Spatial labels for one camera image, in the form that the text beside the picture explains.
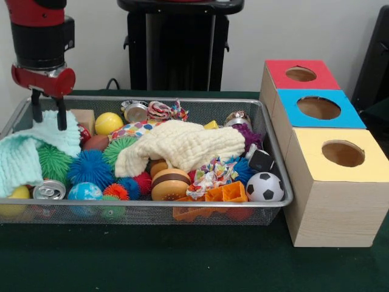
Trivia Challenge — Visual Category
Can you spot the cream yellow cloth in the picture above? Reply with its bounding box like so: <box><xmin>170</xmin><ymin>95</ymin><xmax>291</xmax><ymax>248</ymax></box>
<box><xmin>114</xmin><ymin>120</ymin><xmax>247</xmax><ymax>178</ymax></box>

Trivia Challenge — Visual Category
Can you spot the yellow ball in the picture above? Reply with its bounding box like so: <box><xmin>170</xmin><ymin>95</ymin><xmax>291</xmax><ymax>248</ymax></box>
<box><xmin>94</xmin><ymin>112</ymin><xmax>125</xmax><ymax>136</ymax></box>
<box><xmin>0</xmin><ymin>185</ymin><xmax>31</xmax><ymax>217</ymax></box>

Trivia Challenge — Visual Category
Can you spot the blue globe ball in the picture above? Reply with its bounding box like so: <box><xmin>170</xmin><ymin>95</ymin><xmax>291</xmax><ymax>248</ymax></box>
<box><xmin>67</xmin><ymin>182</ymin><xmax>103</xmax><ymax>202</ymax></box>

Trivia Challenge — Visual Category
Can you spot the dark green table cloth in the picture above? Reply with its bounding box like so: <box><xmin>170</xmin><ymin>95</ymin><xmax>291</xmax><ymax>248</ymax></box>
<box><xmin>0</xmin><ymin>89</ymin><xmax>389</xmax><ymax>292</ymax></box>

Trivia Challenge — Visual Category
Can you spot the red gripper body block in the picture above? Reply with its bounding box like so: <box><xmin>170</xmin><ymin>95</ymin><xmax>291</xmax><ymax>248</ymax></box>
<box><xmin>11</xmin><ymin>64</ymin><xmax>77</xmax><ymax>99</ymax></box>

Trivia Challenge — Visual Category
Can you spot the mint green cloth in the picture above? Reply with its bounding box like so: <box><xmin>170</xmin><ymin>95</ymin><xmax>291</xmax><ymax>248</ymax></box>
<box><xmin>0</xmin><ymin>109</ymin><xmax>82</xmax><ymax>199</ymax></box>

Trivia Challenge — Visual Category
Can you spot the brown rubber ball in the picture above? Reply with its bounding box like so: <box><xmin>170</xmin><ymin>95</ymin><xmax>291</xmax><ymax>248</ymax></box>
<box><xmin>82</xmin><ymin>134</ymin><xmax>111</xmax><ymax>153</ymax></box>

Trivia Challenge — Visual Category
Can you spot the toy burger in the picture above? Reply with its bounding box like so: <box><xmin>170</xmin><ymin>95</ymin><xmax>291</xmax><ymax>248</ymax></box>
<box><xmin>151</xmin><ymin>168</ymin><xmax>191</xmax><ymax>201</ymax></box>

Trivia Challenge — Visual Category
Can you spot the orange plastic toy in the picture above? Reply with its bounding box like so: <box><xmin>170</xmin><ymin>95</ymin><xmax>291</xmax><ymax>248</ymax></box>
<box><xmin>173</xmin><ymin>181</ymin><xmax>249</xmax><ymax>221</ymax></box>

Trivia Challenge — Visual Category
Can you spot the colourful dotted packet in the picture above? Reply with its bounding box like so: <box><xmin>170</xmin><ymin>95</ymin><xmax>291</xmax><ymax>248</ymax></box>
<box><xmin>186</xmin><ymin>156</ymin><xmax>239</xmax><ymax>200</ymax></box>

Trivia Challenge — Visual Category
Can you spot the clear shallow bin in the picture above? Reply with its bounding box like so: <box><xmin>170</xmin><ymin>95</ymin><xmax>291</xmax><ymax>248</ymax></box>
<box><xmin>0</xmin><ymin>96</ymin><xmax>294</xmax><ymax>226</ymax></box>

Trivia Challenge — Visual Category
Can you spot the pale wooden block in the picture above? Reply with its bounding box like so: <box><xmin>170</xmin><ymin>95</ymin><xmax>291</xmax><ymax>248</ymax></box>
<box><xmin>69</xmin><ymin>109</ymin><xmax>96</xmax><ymax>136</ymax></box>

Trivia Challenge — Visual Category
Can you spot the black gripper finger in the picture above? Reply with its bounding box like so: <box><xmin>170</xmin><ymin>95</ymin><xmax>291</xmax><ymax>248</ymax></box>
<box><xmin>55</xmin><ymin>96</ymin><xmax>68</xmax><ymax>132</ymax></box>
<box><xmin>31</xmin><ymin>89</ymin><xmax>44</xmax><ymax>123</ymax></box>

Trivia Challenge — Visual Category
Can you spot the black and white soccer ball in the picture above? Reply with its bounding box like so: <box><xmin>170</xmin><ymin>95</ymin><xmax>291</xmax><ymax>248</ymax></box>
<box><xmin>246</xmin><ymin>172</ymin><xmax>284</xmax><ymax>203</ymax></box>

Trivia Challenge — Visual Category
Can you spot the wooden box with three holes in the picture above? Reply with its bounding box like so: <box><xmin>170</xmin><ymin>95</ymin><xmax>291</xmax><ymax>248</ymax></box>
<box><xmin>260</xmin><ymin>59</ymin><xmax>389</xmax><ymax>248</ymax></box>

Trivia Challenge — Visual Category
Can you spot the large blue spiky ball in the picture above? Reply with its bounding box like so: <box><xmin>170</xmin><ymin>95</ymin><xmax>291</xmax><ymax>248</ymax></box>
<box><xmin>67</xmin><ymin>150</ymin><xmax>116</xmax><ymax>191</ymax></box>

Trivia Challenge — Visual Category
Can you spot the small green spiky ball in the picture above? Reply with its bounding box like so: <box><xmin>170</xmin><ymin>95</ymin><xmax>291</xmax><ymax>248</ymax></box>
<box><xmin>38</xmin><ymin>144</ymin><xmax>74</xmax><ymax>183</ymax></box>

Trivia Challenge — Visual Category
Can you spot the silver can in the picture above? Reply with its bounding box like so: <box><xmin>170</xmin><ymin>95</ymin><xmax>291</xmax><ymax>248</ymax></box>
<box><xmin>33</xmin><ymin>180</ymin><xmax>67</xmax><ymax>201</ymax></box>

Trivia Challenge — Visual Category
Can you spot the black stand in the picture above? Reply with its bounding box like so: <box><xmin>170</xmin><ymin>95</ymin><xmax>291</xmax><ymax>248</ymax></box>
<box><xmin>351</xmin><ymin>5</ymin><xmax>389</xmax><ymax>122</ymax></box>

